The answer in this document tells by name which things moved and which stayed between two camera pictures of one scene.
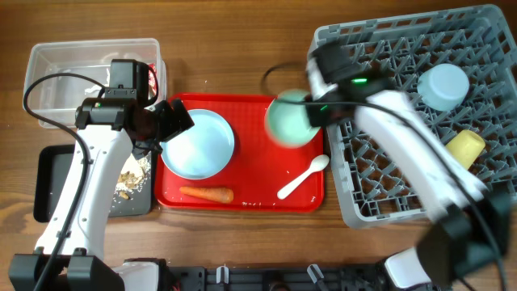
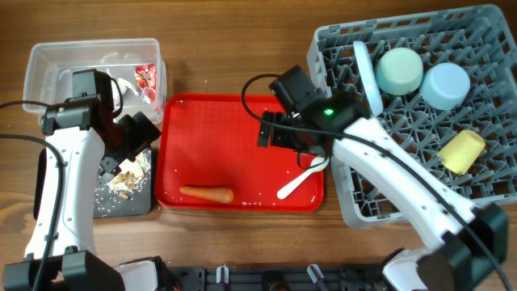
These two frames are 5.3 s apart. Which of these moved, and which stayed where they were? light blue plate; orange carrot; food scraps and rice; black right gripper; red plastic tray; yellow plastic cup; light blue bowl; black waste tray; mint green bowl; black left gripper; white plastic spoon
Moved: mint green bowl; black left gripper; black right gripper; light blue plate
Stayed: food scraps and rice; white plastic spoon; yellow plastic cup; red plastic tray; orange carrot; black waste tray; light blue bowl
